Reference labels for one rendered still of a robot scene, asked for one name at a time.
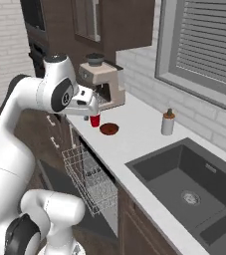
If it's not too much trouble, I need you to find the red cup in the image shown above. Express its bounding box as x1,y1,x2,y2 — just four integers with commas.
89,114,102,128

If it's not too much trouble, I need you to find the grey framed window with blinds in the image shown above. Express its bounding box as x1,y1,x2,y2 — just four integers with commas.
154,0,226,117

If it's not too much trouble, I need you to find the brown drawer front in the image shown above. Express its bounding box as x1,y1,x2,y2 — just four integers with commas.
44,113,73,157

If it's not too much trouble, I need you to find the beige coffee machine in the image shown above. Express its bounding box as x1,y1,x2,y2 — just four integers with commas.
77,53,126,113

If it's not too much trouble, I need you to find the dishwasher door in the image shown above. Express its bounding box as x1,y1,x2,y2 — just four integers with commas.
36,158,119,241

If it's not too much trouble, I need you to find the dark grey sink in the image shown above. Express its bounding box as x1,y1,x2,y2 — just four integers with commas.
124,136,226,255

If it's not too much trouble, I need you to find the black built-in oven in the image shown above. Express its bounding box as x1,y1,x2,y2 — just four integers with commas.
19,0,49,80

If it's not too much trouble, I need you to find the brown bowl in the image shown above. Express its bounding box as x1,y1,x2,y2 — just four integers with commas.
99,122,120,136

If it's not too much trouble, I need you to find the white soap dispenser bottle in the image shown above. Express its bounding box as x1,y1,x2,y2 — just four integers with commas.
160,108,176,136

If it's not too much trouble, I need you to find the wire dishwasher rack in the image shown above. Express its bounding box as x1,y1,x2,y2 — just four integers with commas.
61,144,119,218

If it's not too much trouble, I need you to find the silver cupboard handle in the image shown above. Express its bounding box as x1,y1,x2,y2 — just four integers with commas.
69,124,77,149

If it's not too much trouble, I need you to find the dark brown wall cupboard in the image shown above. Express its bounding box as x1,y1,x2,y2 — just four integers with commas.
39,0,156,65

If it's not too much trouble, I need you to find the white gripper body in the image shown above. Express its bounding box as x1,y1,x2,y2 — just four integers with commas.
72,94,101,118

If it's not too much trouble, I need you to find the brown base cupboard door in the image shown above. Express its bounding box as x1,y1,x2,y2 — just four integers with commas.
116,184,179,255

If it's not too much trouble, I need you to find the silver drawer handle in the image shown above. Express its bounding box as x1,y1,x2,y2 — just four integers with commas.
46,114,57,128
50,135,60,150

